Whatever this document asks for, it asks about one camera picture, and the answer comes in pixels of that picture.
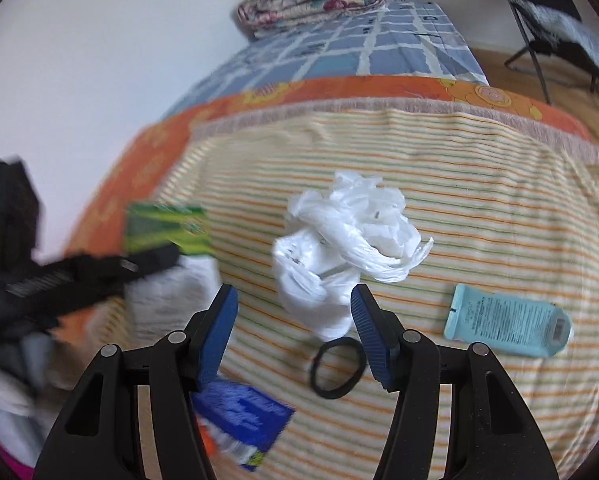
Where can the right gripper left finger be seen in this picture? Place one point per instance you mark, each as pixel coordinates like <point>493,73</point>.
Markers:
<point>209,333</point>

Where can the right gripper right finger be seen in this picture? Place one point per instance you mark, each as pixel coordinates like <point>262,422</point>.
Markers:
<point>379,332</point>

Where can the white plastic bag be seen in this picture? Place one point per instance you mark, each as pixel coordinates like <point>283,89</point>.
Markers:
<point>333,239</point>
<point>155,306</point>

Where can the blue snack wrapper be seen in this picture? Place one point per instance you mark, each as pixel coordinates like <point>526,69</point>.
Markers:
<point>243,422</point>

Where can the green yellow box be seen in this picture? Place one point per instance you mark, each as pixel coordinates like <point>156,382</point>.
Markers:
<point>151,225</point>

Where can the light blue tube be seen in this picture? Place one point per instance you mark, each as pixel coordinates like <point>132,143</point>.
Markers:
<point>508,323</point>

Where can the orange floral blanket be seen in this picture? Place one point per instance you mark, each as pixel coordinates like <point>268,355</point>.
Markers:
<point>329,92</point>

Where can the blue checked mattress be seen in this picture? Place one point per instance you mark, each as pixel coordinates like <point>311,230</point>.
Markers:
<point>404,38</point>

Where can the checked cloth on chair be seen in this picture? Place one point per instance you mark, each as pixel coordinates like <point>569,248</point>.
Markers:
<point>559,28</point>

